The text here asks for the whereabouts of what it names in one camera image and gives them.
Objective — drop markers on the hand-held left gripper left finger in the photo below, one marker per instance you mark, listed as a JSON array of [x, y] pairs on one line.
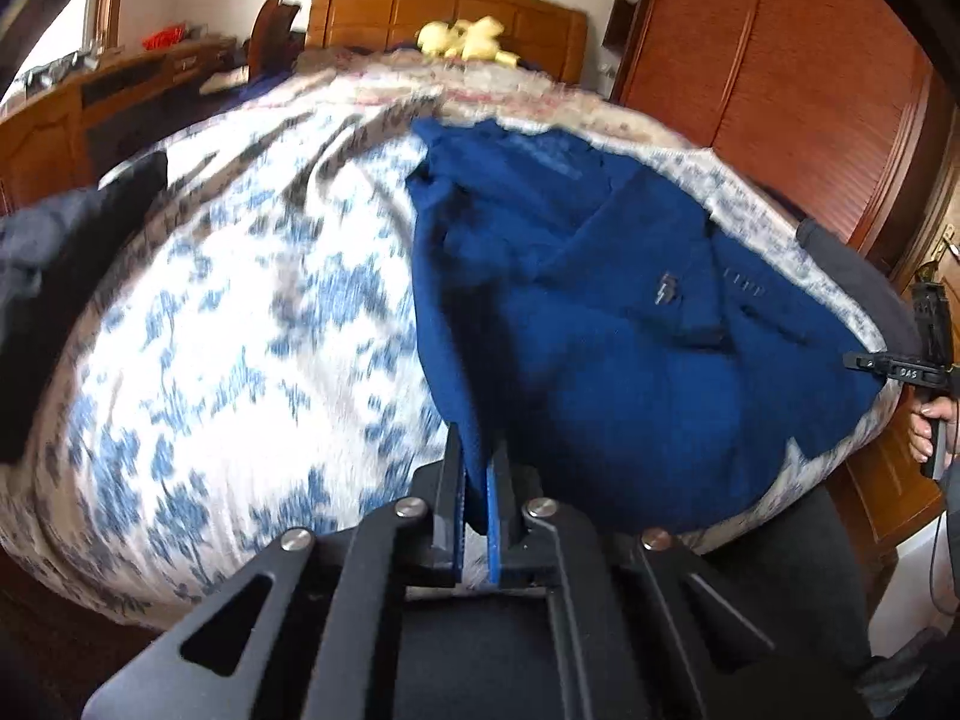
[[450, 525]]

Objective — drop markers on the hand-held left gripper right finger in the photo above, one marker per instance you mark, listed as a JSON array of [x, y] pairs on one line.
[[496, 532]]

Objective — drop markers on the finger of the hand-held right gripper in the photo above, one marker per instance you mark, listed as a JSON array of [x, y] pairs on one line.
[[866, 361]]

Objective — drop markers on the blue suit jacket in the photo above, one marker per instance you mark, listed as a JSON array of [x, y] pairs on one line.
[[600, 352]]

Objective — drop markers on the person's right hand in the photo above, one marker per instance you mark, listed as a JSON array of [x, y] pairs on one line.
[[919, 431]]

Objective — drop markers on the grey cloth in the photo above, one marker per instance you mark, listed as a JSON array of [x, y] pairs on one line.
[[862, 285]]

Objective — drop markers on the person's black pants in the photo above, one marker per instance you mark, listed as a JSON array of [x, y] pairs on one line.
[[787, 577]]

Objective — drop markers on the blue floral bed sheet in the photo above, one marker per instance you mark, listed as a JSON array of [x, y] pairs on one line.
[[225, 427]]

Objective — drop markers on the wooden slatted wardrobe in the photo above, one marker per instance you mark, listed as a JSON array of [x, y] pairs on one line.
[[787, 75]]

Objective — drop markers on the pink floral quilt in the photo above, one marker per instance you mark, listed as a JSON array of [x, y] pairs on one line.
[[480, 90]]

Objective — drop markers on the black cloth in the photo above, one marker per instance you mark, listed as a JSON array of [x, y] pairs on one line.
[[60, 255]]

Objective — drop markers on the yellow plush toy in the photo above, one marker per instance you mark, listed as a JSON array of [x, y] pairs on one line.
[[465, 37]]

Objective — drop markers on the white paper stack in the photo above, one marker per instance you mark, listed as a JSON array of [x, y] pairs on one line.
[[225, 82]]

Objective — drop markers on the wooden chair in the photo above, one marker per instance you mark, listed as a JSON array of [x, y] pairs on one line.
[[270, 34]]

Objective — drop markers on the wooden cabinet desk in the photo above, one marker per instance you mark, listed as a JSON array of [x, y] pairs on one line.
[[45, 142]]

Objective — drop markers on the red basket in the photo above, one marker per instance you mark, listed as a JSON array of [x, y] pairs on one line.
[[163, 36]]

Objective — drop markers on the window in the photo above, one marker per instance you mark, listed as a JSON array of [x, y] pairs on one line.
[[75, 37]]

